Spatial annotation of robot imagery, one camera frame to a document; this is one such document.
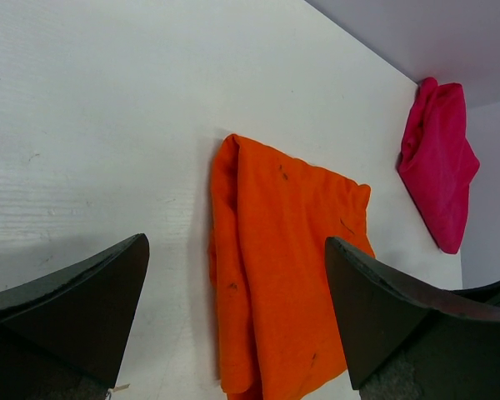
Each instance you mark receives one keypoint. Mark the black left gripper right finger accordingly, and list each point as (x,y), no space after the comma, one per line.
(405,339)

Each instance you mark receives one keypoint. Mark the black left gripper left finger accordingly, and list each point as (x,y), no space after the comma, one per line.
(64,335)

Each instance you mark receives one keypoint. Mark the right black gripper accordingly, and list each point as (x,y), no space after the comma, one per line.
(489,294)

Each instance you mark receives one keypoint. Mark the orange t-shirt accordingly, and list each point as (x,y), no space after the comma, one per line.
(271,216)

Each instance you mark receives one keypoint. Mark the folded magenta t-shirt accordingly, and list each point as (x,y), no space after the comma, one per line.
(437,163)

